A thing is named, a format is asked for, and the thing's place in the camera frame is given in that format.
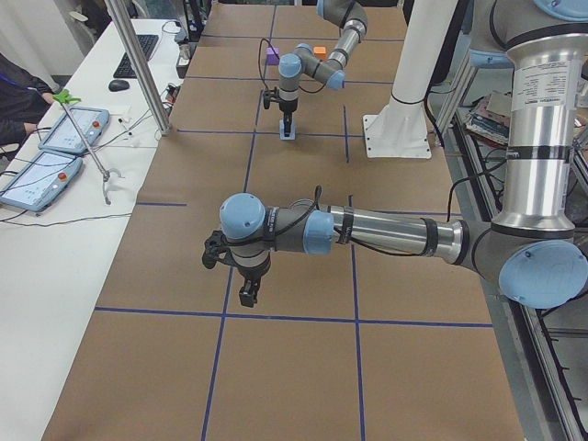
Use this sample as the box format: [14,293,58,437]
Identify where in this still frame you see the black keyboard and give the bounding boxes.
[112,34,160,79]

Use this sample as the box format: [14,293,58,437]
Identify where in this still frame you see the green handled reacher grabber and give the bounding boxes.
[53,88,122,205]

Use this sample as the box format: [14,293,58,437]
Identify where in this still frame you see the aluminium frame post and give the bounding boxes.
[105,0,171,136]

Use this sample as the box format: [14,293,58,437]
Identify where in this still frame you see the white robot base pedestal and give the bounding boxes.
[363,0,467,159]

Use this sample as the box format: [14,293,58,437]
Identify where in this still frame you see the black computer mouse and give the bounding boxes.
[107,79,130,92]

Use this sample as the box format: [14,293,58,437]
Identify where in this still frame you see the stack of books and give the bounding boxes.
[465,91,512,145]

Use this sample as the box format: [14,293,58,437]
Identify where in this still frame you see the orange block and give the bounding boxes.
[312,46,328,61]

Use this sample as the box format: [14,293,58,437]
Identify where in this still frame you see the blue teach pendant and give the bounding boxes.
[39,107,110,155]
[1,151,83,212]

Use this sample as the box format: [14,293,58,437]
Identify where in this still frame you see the upper blue teach pendant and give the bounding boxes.
[39,107,110,155]

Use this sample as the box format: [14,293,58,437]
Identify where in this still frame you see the aluminium side rack frame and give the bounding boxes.
[430,49,587,440]

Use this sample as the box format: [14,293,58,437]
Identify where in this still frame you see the blue block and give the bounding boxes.
[279,119,296,141]

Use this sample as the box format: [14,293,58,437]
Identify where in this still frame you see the purple block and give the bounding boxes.
[266,47,280,66]

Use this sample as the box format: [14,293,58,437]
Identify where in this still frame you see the seated person in black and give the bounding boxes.
[0,54,54,145]

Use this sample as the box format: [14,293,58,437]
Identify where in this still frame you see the lower blue teach pendant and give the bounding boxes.
[1,151,83,212]

